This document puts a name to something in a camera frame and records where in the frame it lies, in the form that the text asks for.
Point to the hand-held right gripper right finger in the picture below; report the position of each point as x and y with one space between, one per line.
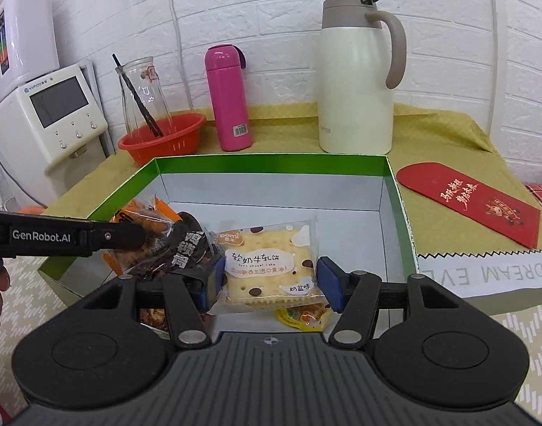
330 284

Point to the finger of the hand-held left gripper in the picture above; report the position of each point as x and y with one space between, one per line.
120 237

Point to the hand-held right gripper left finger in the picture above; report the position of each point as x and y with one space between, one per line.
214 285

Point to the black snack packet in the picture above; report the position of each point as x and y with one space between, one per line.
182 248

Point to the cracker packet with brown spots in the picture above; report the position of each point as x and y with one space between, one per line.
264 266

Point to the green cardboard box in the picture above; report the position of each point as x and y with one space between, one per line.
271 186

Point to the orange snack packet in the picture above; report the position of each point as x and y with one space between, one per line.
140 215

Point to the yellow snack packet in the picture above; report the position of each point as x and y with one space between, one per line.
304 317

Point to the white water dispenser with screen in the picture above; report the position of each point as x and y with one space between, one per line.
44 124

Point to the red plastic basket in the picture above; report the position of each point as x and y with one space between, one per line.
177 140

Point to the black stirring stick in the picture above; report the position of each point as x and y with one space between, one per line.
135 93

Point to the clear glass carafe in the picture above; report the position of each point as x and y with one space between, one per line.
153 93

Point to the red envelope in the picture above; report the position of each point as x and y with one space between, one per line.
470 204

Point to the white printed paper strip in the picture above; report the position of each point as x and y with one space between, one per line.
497 270

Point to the pink thermos bottle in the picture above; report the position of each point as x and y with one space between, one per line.
228 102

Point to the olive green tablecloth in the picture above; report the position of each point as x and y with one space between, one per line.
444 142

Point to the cream thermal jug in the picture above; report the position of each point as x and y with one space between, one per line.
353 88

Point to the tall white water purifier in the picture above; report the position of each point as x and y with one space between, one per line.
24 31

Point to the beige zigzag patterned mat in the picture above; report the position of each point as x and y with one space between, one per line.
528 341

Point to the orange plaid blanket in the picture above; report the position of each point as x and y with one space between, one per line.
541 202

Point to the white wall conduit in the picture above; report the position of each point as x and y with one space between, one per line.
491 53

